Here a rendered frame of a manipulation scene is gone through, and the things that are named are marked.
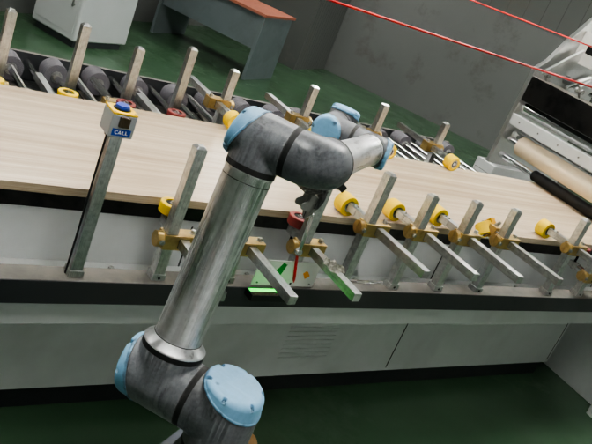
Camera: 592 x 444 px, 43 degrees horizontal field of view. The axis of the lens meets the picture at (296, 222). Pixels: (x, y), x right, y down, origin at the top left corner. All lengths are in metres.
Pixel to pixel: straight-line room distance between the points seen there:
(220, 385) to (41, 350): 1.08
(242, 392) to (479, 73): 8.60
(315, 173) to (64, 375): 1.49
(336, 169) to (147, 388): 0.65
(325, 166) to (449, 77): 8.61
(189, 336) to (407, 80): 8.79
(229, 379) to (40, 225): 0.91
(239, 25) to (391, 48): 2.73
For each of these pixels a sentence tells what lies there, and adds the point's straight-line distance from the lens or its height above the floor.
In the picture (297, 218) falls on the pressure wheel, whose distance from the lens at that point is 2.61.
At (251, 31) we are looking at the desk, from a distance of 8.29.
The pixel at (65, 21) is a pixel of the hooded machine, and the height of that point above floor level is 0.20.
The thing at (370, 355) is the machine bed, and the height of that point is 0.19.
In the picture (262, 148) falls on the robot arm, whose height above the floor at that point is 1.38.
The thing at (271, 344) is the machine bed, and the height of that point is 0.27.
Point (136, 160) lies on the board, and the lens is 2.62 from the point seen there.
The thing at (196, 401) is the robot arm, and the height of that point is 0.82.
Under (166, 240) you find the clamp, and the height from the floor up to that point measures 0.85.
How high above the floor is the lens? 1.85
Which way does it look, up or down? 21 degrees down
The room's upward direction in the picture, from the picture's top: 23 degrees clockwise
